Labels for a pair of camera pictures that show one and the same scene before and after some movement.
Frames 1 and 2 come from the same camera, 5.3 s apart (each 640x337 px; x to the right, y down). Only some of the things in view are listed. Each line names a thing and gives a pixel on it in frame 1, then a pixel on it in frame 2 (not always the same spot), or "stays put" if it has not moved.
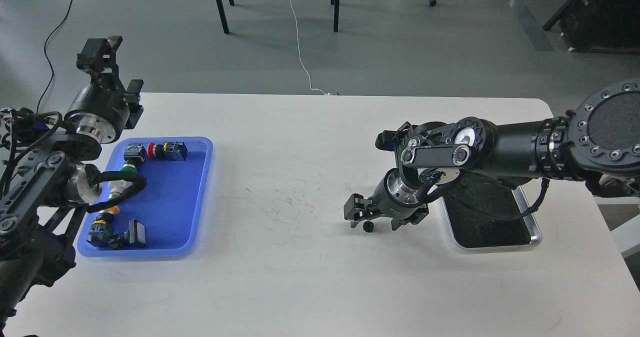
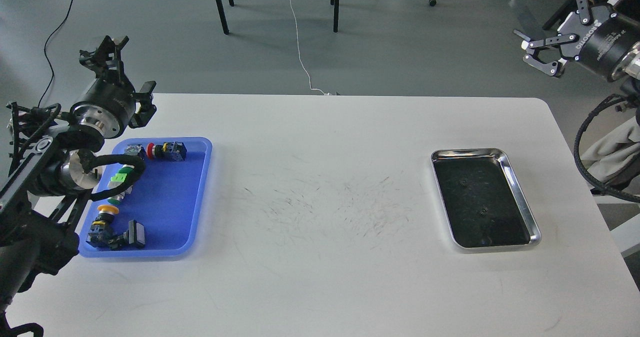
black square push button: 135,235 stays put
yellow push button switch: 100,229 stays put
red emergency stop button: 174,150 stays put
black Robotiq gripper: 393,198 to 599,36
